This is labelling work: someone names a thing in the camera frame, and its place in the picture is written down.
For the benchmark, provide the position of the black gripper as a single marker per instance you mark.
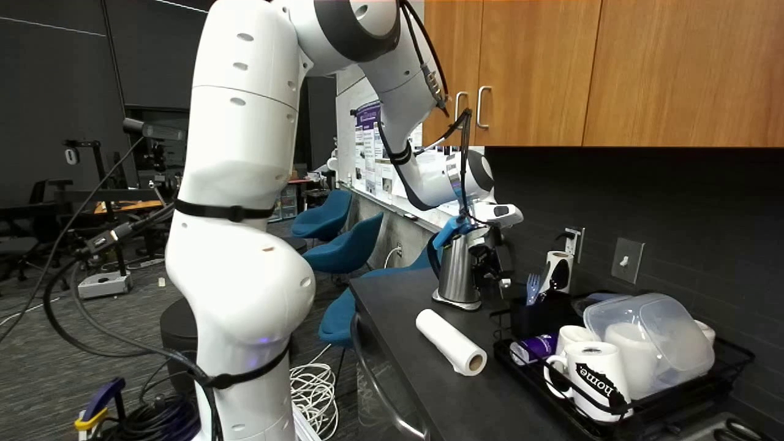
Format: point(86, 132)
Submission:
point(493, 259)

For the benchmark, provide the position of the white mug black print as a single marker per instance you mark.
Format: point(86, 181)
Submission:
point(602, 380)

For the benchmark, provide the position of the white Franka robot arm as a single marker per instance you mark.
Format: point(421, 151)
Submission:
point(237, 246)

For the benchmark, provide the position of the purple cup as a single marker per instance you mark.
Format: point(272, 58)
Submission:
point(530, 350)

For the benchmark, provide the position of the stainless steel electric kettle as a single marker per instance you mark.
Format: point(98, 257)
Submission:
point(457, 273)

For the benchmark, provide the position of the curved chrome metal bar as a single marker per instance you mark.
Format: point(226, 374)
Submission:
point(357, 344)

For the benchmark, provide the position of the blue chair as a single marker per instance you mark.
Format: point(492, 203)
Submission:
point(347, 246)
point(336, 320)
point(323, 215)

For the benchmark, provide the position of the clear plastic food container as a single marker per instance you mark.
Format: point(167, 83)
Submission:
point(652, 344)

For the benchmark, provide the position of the white research poster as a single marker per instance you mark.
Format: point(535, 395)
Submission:
point(368, 148)

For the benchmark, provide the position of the wooden upper cabinet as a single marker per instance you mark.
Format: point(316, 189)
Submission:
point(652, 66)

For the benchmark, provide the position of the white stand base block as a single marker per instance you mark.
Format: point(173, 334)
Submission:
point(103, 285)

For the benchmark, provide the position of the black tripod stand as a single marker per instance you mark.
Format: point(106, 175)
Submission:
point(136, 126)

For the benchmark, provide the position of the yellow blue clamp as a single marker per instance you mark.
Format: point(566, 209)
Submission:
point(98, 407)

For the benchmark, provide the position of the kettle base plate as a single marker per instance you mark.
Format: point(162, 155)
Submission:
point(457, 307)

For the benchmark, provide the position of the white wall outlet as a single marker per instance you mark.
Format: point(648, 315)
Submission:
point(576, 239)

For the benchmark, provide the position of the wide white wall plate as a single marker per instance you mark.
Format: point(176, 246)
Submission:
point(628, 262)

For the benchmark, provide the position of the black round robot pedestal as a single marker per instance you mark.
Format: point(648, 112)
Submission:
point(176, 344)

